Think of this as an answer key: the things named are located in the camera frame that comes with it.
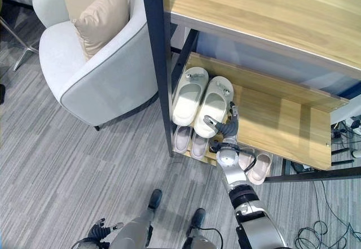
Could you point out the white armchair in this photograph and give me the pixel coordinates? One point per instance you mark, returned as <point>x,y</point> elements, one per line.
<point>107,85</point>

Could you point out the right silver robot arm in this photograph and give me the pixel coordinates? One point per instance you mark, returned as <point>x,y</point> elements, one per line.
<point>253,218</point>

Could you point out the robot leg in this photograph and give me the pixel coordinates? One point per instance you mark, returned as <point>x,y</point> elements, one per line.
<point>135,229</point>
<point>197,232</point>

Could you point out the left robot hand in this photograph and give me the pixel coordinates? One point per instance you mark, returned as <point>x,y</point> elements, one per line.
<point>98,230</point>

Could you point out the metal table base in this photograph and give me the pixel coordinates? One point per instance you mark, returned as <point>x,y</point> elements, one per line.
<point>24,50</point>

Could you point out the right robot leg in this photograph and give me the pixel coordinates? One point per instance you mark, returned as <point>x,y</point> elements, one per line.
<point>197,232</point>

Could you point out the cream slipper with charm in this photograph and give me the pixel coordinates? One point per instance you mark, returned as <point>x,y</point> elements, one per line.
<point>212,105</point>
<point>187,96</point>

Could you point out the left robot leg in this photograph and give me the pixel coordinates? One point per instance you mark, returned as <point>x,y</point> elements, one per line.
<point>135,229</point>

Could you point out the grey beige slipper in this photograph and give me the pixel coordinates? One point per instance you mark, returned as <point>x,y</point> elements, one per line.
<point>199,146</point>
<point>182,139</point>

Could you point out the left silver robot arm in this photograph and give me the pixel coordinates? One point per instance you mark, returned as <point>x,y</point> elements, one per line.
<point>90,244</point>

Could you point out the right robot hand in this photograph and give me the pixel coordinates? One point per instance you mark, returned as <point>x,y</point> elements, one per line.
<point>228,127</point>

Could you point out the pink slipper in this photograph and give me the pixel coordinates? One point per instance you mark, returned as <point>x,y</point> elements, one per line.
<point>244,161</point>
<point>260,168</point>

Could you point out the white power strip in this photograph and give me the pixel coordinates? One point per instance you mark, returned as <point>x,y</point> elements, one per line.
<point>354,124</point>

